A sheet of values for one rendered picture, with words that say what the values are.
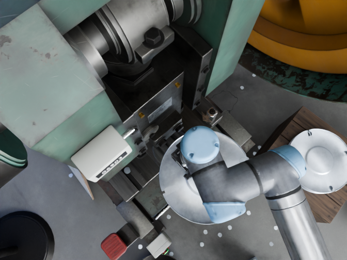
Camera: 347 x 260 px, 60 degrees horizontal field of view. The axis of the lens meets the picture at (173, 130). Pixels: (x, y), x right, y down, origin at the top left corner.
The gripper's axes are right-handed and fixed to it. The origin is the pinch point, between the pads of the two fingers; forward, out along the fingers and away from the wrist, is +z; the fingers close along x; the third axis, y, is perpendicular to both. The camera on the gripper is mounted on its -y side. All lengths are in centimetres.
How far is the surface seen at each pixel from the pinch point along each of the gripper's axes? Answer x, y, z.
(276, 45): -33.1, 8.5, -25.1
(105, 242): 34.2, 2.7, 4.0
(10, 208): 79, 57, 80
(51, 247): 74, 25, 78
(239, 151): -15.2, -4.6, 2.4
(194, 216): 9.0, -9.6, 2.1
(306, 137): -54, -21, 42
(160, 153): 4.1, 11.5, 1.8
